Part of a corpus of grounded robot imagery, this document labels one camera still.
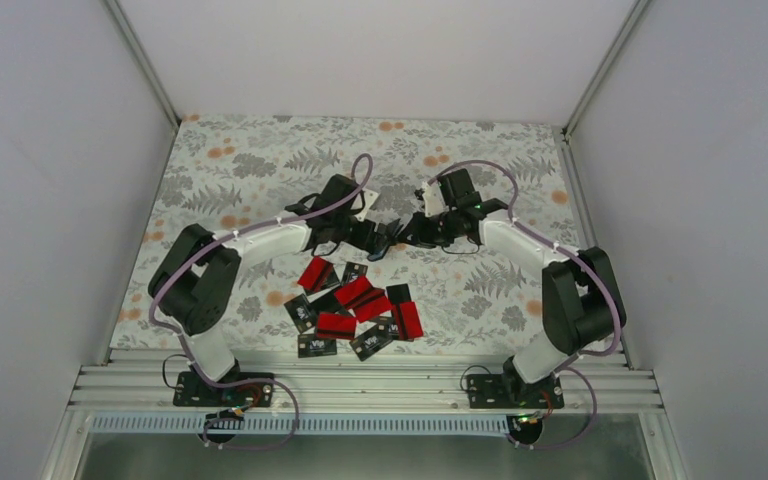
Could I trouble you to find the aluminium corner post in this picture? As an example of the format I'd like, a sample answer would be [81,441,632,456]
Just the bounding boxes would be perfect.
[563,0,650,141]
[100,0,181,130]

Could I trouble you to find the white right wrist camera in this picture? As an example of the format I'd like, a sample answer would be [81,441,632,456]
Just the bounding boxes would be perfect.
[415,183,446,218]

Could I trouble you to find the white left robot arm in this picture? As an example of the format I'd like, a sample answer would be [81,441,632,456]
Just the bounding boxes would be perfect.
[148,174,401,405]

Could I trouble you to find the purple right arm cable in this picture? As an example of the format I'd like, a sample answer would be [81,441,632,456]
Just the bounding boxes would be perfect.
[426,160,624,452]

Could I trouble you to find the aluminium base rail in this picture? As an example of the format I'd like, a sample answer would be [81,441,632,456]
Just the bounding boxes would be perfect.
[68,350,664,436]

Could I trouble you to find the black card holder wallet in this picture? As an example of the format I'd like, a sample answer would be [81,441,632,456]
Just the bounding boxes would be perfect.
[365,219,402,262]

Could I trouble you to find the red card bottom left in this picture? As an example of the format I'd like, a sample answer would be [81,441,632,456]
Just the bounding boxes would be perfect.
[315,312,358,340]

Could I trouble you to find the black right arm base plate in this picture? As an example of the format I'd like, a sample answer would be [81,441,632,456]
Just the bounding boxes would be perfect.
[465,373,565,410]

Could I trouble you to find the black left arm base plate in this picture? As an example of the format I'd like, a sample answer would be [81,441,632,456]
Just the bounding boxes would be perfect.
[172,371,273,409]

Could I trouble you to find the aluminium corner post left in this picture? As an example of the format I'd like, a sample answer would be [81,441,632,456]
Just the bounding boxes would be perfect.
[100,0,181,130]

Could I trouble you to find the red card right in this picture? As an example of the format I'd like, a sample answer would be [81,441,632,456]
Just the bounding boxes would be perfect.
[390,301,424,341]

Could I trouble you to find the small black card top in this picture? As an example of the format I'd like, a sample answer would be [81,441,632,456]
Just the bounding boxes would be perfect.
[341,262,368,285]

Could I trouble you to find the aluminium corner post right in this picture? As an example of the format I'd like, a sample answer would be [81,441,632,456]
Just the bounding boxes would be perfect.
[563,0,650,141]

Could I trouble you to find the red card centre lower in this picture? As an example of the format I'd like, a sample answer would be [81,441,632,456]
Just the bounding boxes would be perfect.
[352,295,392,323]

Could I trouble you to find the black VIP card bottom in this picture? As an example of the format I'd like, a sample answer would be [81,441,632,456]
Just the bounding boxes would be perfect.
[297,333,337,358]

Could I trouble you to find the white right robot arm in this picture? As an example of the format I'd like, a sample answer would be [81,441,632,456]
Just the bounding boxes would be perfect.
[398,167,626,407]

